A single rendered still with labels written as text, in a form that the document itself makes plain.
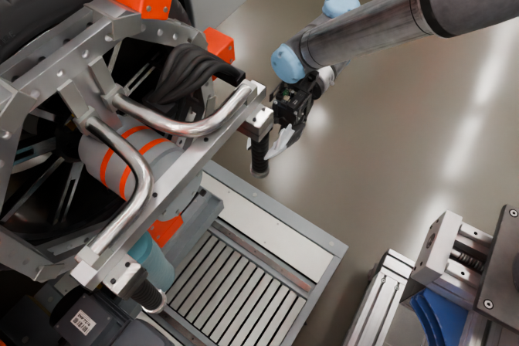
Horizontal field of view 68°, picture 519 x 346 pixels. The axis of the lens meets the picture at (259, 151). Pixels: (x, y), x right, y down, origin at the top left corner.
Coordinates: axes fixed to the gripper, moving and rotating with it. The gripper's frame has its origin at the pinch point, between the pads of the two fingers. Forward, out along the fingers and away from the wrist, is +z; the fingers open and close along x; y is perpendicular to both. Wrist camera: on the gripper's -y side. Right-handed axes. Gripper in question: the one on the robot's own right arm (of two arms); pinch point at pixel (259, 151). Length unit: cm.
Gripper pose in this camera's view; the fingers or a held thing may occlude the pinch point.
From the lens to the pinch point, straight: 78.9
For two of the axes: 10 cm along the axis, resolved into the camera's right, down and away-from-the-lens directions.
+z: -5.7, 7.0, -4.3
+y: 0.0, -5.3, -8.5
